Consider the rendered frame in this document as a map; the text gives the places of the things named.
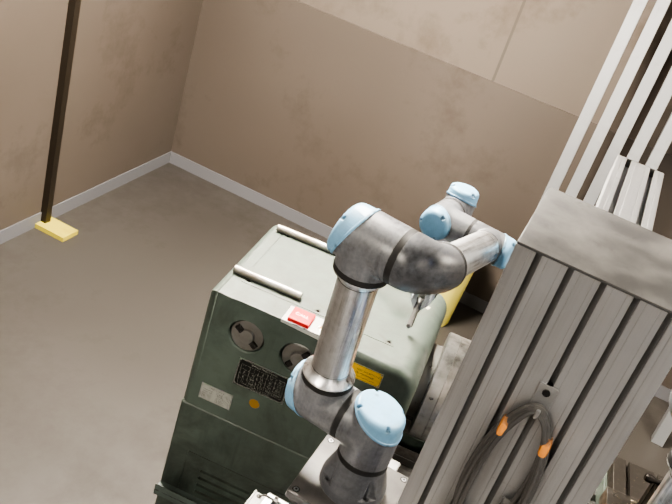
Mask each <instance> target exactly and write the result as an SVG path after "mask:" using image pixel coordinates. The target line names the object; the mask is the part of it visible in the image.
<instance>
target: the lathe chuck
mask: <svg viewBox="0 0 672 504"><path fill-rule="evenodd" d="M470 343H471V340H468V339H466V338H464V337H462V338H461V342H460V345H459V348H458V351H457V353H456V356H455V359H454V361H453V364H452V366H451V369H450V371H449V374H448V376H447V379H446V381H445V384H444V386H443V389H442V391H441V393H440V396H439V398H438V400H437V403H436V405H435V407H434V410H433V412H432V414H431V416H430V419H429V421H428V423H427V425H426V427H425V429H424V431H423V433H422V435H421V437H420V439H421V440H424V441H426V439H427V437H428V435H429V432H430V430H431V428H432V426H433V424H434V422H435V419H436V417H437V415H438V413H439V411H440V408H441V406H442V404H443V402H444V400H445V398H446V395H447V393H448V391H449V389H450V387H451V384H452V382H453V380H454V378H455V376H456V373H457V371H458V369H459V367H460V365H461V363H462V360H463V358H464V356H465V354H466V352H467V349H468V347H469V345H470Z"/></svg>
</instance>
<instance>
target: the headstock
mask: <svg viewBox="0 0 672 504"><path fill-rule="evenodd" d="M277 226H278V225H276V226H273V227H272V228H271V229H270V230H269V231H268V232H267V233H266V234H265V235H264V236H263V237H262V238H261V239H260V241H259V242H258V243H257V244H256V245H255V246H254V247H253V248H252V249H251V250H250V251H249V252H248V253H247V254H246V255H245V256H244V257H243V258H242V259H241V260H240V261H239V262H238V264H237V265H239V266H241V267H244V268H246V269H248V270H251V271H253V272H255V273H258V274H260V275H262V276H265V277H267V278H269V279H272V280H274V281H277V282H279V283H281V284H284V285H286V286H288V287H291V288H293V289H295V290H298V291H300V292H302V293H303V295H302V298H301V300H298V299H296V298H293V297H291V296H289V295H286V294H284V293H282V292H279V291H277V290H275V289H272V288H270V287H268V286H265V285H263V284H260V283H258V282H256V281H253V280H251V279H249V278H246V277H244V276H242V275H239V274H237V273H235V272H233V269H234V268H233V269H232V270H231V271H230V272H229V273H228V274H227V275H226V276H225V277H224V278H223V279H222V280H221V281H220V282H219V283H218V284H217V285H216V287H215V288H214V289H213V290H212V291H211V295H210V299H209V302H208V306H207V310H206V314H205V318H204V322H203V326H202V329H201V333H200V337H199V341H198V345H197V349H196V353H195V356H194V360H193V364H192V368H191V372H190V376H189V380H188V383H187V387H186V391H185V395H184V399H185V401H186V402H188V403H190V404H192V405H194V406H196V407H198V408H200V409H203V410H205V411H207V412H209V413H211V414H214V415H216V416H218V417H220V418H222V419H224V420H227V421H229V422H231V423H233V424H235V425H238V426H240V427H242V428H244V429H246V430H248V431H251V432H253V433H255V434H257V435H259V436H262V437H264V438H266V439H268V440H270V441H272V442H275V443H277V444H279V445H281V446H283V447H286V448H288V449H290V450H292V451H294V452H296V453H299V454H301V455H303V456H305V457H307V458H311V456H312V455H313V454H314V452H315V451H316V449H317V448H318V447H319V445H320V444H321V443H322V441H323V440H324V439H325V437H326V436H327V435H329V434H327V433H326V432H324V431H323V430H321V429H320V428H318V427H317V426H315V425H314V424H312V423H311V422H309V421H308V420H306V419H305V418H302V417H300V416H298V415H297V414H296V413H295V412H294V411H293V410H292V409H290V408H289V407H288V406H287V404H286V401H285V389H286V385H287V382H288V380H289V379H290V378H291V373H292V372H293V370H294V369H295V367H296V366H297V365H298V364H299V363H300V362H301V361H303V360H305V359H307V358H308V357H310V356H312V355H314V352H315V348H316V345H317V342H318V340H317V339H315V338H313V337H311V336H309V335H307V334H305V333H303V332H301V331H299V330H297V329H295V328H293V327H291V326H289V325H287V324H285V323H283V322H281V319H282V317H283V316H284V315H285V313H286V312H287V310H288V309H289V308H290V306H294V307H298V308H300V309H303V310H305V311H307V312H309V313H312V314H314V315H316V316H317V317H319V318H322V319H324V318H325V315H326V312H327V308H328V305H329V302H330V298H331V295H332V292H333V288H334V285H335V282H336V278H337V276H336V274H335V273H334V270H333V261H334V258H335V255H334V254H332V253H329V252H327V251H325V250H322V249H320V248H317V247H315V246H312V245H310V244H308V243H305V242H303V241H300V240H298V239H295V238H293V237H291V236H288V235H286V234H283V233H281V232H278V231H277V230H276V229H277ZM410 299H411V293H407V292H403V291H400V290H397V289H395V288H393V287H392V286H390V285H388V284H387V285H386V286H385V287H383V288H381V289H378V292H377V295H376V298H375V301H374V303H373V306H372V309H371V312H370V315H369V318H368V321H367V324H366V327H365V330H364V333H363V336H362V339H361V342H360V345H359V348H358V351H357V354H356V357H355V360H354V363H353V366H352V368H353V370H354V372H355V382H354V385H353V386H354V387H356V388H357V389H359V390H360V391H362V392H363V391H365V390H368V389H374V390H376V392H377V391H378V390H379V391H382V392H385V393H387V394H388V395H390V396H391V397H393V398H394V399H395V400H396V401H397V402H398V403H399V405H400V406H401V407H402V409H403V411H404V415H406V413H407V410H408V408H409V406H410V403H411V401H412V399H413V396H414V394H415V392H416V389H417V387H418V384H419V381H420V379H421V376H422V374H423V371H424V369H425V366H426V364H427V361H428V358H429V356H430V353H431V351H432V348H433V346H434V343H435V341H436V338H437V335H438V333H439V330H440V328H441V325H442V323H443V320H444V318H445V315H446V312H447V305H446V302H445V299H444V298H443V297H442V295H441V294H438V295H437V296H436V298H435V300H434V301H432V302H431V304H429V305H428V306H429V307H430V309H428V310H427V309H426V308H424V309H422V310H421V311H420V312H418V314H417V317H416V319H415V322H414V324H413V326H412V327H411V328H409V329H408V328H407V327H406V324H407V322H408V320H409V318H410V316H411V314H412V312H413V306H412V303H411V300H410ZM294 343H297V344H301V345H303V346H305V347H307V348H308V349H309V350H308V349H305V348H303V347H301V346H299V345H296V344H294Z"/></svg>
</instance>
